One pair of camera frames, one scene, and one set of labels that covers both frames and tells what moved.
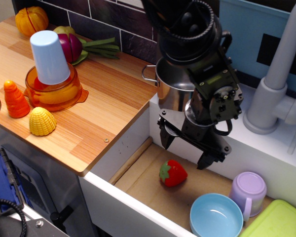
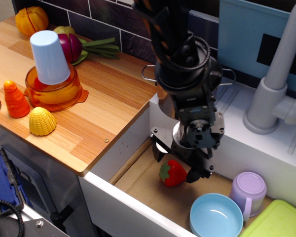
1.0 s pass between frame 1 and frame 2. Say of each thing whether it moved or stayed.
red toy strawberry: stayed
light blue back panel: stayed
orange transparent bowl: stayed
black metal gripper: moved
